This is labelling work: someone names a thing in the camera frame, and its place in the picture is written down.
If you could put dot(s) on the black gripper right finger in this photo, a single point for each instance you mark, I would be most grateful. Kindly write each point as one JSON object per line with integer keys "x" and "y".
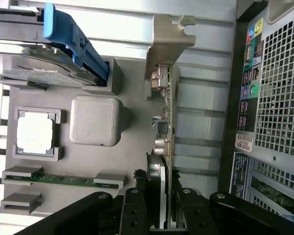
{"x": 235, "y": 215}

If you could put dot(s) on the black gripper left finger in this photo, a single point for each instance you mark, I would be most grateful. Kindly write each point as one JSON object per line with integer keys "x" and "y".
{"x": 71, "y": 215}

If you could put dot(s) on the green RAM stick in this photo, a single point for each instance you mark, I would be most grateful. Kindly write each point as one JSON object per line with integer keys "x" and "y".
{"x": 63, "y": 180}

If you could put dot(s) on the silver CPU chip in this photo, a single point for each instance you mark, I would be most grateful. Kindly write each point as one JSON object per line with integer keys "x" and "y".
{"x": 35, "y": 133}

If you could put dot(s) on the grey parts rack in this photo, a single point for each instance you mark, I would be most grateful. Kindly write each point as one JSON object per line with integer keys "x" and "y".
{"x": 95, "y": 122}

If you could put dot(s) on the open black PC case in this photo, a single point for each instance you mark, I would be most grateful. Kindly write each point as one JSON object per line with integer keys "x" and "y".
{"x": 279, "y": 98}

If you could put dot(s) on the silver hard disk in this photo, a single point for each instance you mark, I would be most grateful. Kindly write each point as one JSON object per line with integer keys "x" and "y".
{"x": 27, "y": 68}

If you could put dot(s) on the grey metal frame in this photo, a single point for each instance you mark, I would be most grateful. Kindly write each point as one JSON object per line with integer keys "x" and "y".
{"x": 12, "y": 16}

